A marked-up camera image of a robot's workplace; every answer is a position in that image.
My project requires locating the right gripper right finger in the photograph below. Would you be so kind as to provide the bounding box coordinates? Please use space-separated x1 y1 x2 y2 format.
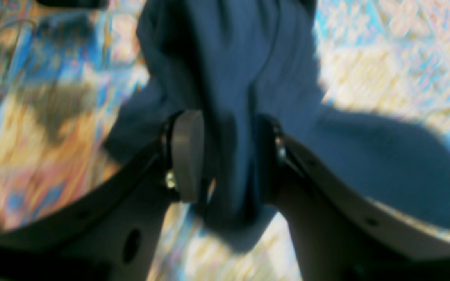
258 114 450 281

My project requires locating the patterned tile tablecloth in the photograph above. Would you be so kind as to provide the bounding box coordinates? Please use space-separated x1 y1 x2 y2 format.
0 0 450 281

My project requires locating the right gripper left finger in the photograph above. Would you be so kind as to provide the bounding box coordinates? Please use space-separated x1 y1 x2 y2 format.
0 110 205 281

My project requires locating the dark navy t-shirt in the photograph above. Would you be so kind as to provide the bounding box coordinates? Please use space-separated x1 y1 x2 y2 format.
104 0 450 250

